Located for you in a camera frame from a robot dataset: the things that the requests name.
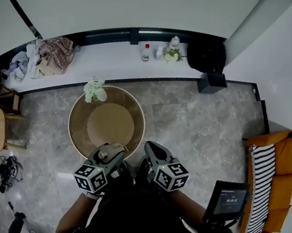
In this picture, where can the white flower bouquet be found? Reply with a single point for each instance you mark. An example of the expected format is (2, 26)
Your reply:
(91, 89)

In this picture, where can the person's left forearm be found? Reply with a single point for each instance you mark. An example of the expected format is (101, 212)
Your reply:
(74, 217)

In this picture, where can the wooden stool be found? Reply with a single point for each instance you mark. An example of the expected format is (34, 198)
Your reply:
(8, 100)

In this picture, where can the orange sofa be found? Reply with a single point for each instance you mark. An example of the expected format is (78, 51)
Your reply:
(286, 159)

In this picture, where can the person's black clothing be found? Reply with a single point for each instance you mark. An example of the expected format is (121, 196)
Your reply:
(137, 220)

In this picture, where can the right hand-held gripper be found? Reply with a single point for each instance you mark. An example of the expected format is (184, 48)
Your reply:
(173, 176)

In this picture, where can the bottle with red cap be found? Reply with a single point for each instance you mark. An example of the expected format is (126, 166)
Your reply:
(145, 53)

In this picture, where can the black curved rail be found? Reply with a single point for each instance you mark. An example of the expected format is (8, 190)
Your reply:
(26, 18)

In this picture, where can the small white ornament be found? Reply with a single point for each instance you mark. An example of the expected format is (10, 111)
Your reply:
(159, 52)

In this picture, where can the round wooden glass-top table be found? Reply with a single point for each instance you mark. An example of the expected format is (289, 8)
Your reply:
(78, 127)

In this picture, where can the black and white striped pillow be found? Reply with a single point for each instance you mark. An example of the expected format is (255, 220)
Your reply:
(262, 178)

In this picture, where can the white window sill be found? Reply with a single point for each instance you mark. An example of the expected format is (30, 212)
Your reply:
(110, 62)

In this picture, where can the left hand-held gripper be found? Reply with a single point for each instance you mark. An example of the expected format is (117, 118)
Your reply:
(112, 162)

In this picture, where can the pile of white clothes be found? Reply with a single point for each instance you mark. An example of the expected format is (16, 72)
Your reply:
(24, 63)

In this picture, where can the person's right forearm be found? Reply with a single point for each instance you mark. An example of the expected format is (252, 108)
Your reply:
(184, 203)

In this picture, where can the black box speaker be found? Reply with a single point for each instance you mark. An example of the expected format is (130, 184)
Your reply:
(212, 83)

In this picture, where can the white figurine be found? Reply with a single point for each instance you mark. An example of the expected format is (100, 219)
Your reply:
(175, 41)

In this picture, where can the plaid cloth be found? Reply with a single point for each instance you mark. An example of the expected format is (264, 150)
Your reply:
(57, 54)

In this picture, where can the white vase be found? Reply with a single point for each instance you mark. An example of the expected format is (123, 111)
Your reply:
(102, 95)

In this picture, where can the black tablet on stand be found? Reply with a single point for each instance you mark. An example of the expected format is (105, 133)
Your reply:
(228, 199)

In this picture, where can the yellow green flower bunch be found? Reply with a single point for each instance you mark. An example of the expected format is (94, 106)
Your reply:
(172, 54)

